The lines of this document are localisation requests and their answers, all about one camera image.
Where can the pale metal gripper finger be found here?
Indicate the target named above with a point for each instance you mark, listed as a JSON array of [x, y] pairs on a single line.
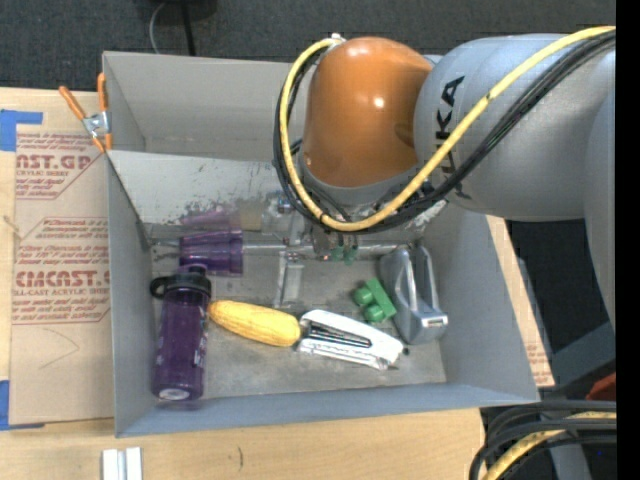
[[283, 209], [289, 283]]

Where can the yellow corn cob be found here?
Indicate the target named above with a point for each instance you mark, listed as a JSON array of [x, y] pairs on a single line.
[[255, 322]]

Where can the green toy block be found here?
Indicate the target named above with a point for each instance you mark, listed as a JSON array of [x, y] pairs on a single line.
[[374, 300]]

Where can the white stapler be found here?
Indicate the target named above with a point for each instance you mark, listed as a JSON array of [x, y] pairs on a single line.
[[350, 338]]

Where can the purple plastic cup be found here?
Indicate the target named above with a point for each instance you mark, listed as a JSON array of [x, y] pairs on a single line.
[[212, 253]]

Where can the grey metal bin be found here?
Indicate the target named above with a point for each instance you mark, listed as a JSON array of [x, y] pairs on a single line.
[[320, 373]]

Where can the purple bottle with black lid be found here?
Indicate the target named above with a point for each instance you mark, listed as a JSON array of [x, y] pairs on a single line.
[[180, 338]]

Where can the brown cardboard board red print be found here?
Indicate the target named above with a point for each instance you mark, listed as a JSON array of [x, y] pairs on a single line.
[[60, 328]]

